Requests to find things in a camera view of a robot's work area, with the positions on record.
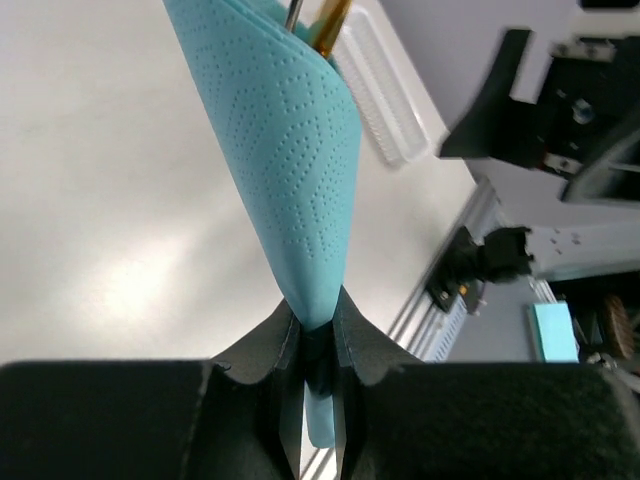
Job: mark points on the gold spoon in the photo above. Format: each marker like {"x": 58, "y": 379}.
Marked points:
{"x": 326, "y": 28}

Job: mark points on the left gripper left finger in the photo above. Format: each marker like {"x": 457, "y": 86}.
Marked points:
{"x": 237, "y": 415}

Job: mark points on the silver fork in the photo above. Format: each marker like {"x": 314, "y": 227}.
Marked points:
{"x": 293, "y": 12}

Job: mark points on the blue paper napkin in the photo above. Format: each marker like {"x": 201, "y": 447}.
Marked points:
{"x": 290, "y": 133}

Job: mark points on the aluminium mounting rail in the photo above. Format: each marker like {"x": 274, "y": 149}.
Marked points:
{"x": 429, "y": 322}

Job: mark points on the blue napkin stack background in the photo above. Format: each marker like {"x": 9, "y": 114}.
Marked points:
{"x": 552, "y": 332}

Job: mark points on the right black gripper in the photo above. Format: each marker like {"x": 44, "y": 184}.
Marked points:
{"x": 583, "y": 127}

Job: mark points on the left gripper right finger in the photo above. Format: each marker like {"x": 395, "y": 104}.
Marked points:
{"x": 397, "y": 417}

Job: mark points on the white slotted cable duct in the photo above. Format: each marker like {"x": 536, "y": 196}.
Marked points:
{"x": 444, "y": 330}

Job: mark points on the right white plastic tray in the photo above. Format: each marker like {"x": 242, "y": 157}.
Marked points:
{"x": 371, "y": 72}

